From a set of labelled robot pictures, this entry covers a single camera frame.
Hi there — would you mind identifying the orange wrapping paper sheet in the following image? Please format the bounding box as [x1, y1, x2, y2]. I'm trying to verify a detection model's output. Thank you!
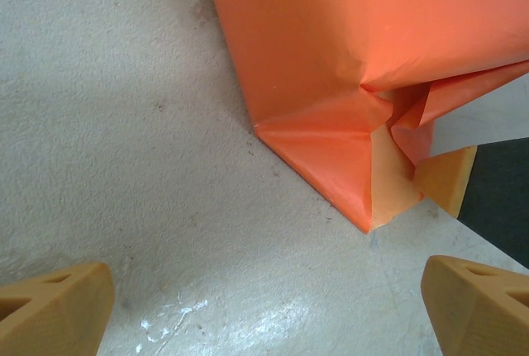
[201, 0, 529, 234]

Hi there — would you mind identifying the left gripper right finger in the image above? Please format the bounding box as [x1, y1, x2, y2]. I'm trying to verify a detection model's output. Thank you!
[421, 254, 529, 356]

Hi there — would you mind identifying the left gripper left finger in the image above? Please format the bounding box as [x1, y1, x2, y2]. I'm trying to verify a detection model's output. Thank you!
[0, 262, 116, 356]

